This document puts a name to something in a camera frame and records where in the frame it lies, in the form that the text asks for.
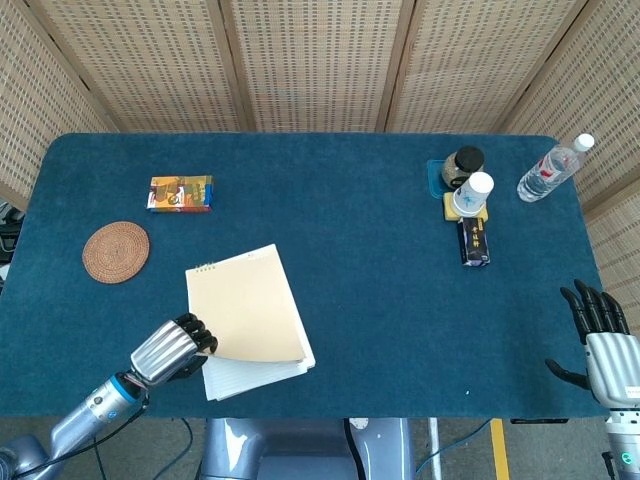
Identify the blue table cloth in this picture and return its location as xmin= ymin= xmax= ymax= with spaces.
xmin=0 ymin=132 xmax=614 ymax=420

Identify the white paper cup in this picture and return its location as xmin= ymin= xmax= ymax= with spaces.
xmin=452 ymin=171 xmax=496 ymax=216

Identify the glass jar with black lid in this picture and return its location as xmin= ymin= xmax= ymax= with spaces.
xmin=440 ymin=145 xmax=486 ymax=190

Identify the blue floor cable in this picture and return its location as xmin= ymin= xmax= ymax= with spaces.
xmin=149 ymin=417 xmax=194 ymax=480

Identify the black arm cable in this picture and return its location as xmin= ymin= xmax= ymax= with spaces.
xmin=19 ymin=394 xmax=150 ymax=476

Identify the round woven rattan coaster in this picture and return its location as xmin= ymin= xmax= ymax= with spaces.
xmin=81 ymin=221 xmax=151 ymax=285

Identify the yellow sponge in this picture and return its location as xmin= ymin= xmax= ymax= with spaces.
xmin=442 ymin=192 xmax=490 ymax=222

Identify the yellow floor tape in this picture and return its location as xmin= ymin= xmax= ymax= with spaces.
xmin=489 ymin=418 xmax=511 ymax=480

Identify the grey robot torso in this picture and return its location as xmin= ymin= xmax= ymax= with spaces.
xmin=197 ymin=417 xmax=416 ymax=480

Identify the colourful printed box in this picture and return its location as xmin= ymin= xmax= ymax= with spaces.
xmin=146 ymin=174 xmax=215 ymax=215

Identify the dark blue printed box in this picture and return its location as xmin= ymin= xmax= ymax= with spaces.
xmin=457 ymin=215 xmax=491 ymax=267

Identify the white table leg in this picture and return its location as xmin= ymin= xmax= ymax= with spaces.
xmin=427 ymin=417 xmax=443 ymax=480

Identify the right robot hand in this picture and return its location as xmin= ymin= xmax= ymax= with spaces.
xmin=544 ymin=278 xmax=640 ymax=412

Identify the blue square coaster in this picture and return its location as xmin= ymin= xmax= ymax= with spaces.
xmin=426 ymin=158 xmax=459 ymax=202

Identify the clear plastic water bottle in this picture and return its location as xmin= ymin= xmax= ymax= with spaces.
xmin=516 ymin=133 xmax=596 ymax=204

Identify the yellow spiral notebook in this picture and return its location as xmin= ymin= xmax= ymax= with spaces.
xmin=184 ymin=243 xmax=317 ymax=402

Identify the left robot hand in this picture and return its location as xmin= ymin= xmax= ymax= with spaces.
xmin=129 ymin=312 xmax=219 ymax=387

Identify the woven folding screen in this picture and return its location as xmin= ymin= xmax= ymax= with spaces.
xmin=0 ymin=0 xmax=640 ymax=301

